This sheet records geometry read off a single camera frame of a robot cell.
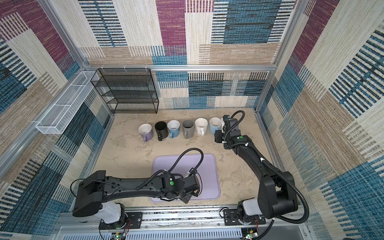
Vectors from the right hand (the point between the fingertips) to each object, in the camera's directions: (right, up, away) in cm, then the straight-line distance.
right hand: (219, 135), depth 87 cm
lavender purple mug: (-47, +2, +17) cm, 50 cm away
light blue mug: (0, +7, +17) cm, 18 cm away
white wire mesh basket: (-79, +8, -17) cm, 81 cm away
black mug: (-36, +3, +12) cm, 38 cm away
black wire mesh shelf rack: (-63, +31, +24) cm, 74 cm away
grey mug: (-18, +5, +10) cm, 22 cm away
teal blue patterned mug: (-28, +5, +14) cm, 32 cm away
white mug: (-10, +6, +12) cm, 17 cm away
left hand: (-17, -28, -11) cm, 34 cm away
